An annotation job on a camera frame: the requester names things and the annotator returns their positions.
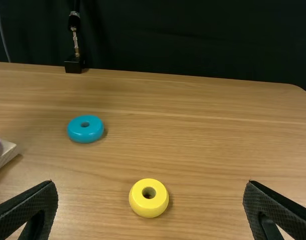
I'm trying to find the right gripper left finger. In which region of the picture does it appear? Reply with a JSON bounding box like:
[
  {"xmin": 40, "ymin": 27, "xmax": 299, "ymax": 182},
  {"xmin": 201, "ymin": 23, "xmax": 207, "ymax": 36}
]
[{"xmin": 0, "ymin": 179, "xmax": 59, "ymax": 240}]

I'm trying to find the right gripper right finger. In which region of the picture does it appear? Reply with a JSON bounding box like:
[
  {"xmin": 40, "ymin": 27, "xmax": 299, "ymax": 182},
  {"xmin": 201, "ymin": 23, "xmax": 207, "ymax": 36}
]
[{"xmin": 242, "ymin": 179, "xmax": 306, "ymax": 240}]

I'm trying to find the wooden peg base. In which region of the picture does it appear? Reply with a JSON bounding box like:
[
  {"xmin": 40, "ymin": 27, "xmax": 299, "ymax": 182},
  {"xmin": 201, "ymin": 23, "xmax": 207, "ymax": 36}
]
[{"xmin": 0, "ymin": 138, "xmax": 18, "ymax": 175}]

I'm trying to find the black clamp stand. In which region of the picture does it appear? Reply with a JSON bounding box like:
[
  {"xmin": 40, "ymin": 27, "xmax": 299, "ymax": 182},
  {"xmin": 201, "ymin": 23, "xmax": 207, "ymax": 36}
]
[{"xmin": 64, "ymin": 10, "xmax": 88, "ymax": 74}]

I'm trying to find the light blue ring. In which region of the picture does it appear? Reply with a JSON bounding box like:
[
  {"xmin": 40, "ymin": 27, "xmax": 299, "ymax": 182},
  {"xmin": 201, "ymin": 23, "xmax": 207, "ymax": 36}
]
[{"xmin": 67, "ymin": 114, "xmax": 105, "ymax": 145}]

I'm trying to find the yellow ring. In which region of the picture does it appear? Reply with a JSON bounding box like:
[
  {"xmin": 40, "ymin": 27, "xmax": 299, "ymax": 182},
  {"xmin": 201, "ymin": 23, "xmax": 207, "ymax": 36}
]
[{"xmin": 128, "ymin": 177, "xmax": 170, "ymax": 219}]

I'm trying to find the grey cable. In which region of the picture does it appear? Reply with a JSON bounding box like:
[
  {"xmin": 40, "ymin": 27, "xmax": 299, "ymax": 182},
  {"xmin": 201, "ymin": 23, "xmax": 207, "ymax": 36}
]
[{"xmin": 0, "ymin": 0, "xmax": 12, "ymax": 63}]

